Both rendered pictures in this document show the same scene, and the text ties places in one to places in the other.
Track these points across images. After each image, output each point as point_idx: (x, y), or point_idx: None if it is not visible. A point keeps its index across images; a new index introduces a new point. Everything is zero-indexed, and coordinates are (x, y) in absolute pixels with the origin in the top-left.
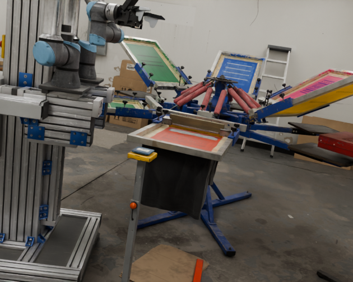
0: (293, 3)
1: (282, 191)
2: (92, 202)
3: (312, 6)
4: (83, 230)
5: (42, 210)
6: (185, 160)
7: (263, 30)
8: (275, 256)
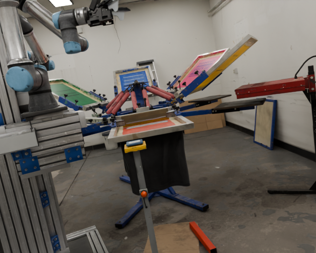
0: (142, 28)
1: (197, 155)
2: (70, 225)
3: (155, 27)
4: (91, 245)
5: (53, 243)
6: (162, 141)
7: (129, 53)
8: (233, 195)
